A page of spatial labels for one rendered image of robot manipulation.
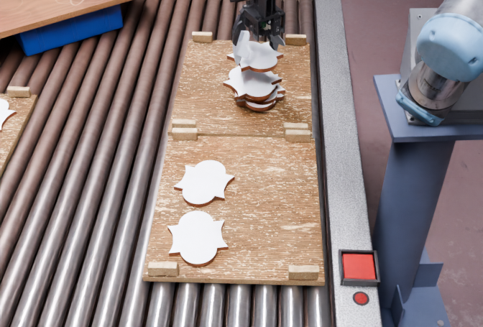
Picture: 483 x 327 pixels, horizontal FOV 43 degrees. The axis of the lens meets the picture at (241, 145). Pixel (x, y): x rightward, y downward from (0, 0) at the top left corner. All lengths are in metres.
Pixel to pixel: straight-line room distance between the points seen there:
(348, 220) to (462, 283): 1.18
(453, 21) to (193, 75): 0.85
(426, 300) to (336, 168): 1.03
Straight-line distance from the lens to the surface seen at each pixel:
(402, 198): 1.90
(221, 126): 1.52
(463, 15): 1.02
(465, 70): 1.04
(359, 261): 1.26
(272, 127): 1.51
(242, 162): 1.42
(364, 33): 3.67
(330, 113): 1.60
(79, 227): 1.36
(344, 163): 1.46
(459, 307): 2.41
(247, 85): 1.53
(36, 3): 1.90
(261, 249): 1.25
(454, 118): 1.70
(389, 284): 2.22
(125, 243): 1.31
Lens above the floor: 1.92
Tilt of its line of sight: 42 degrees down
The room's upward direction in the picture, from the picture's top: 1 degrees counter-clockwise
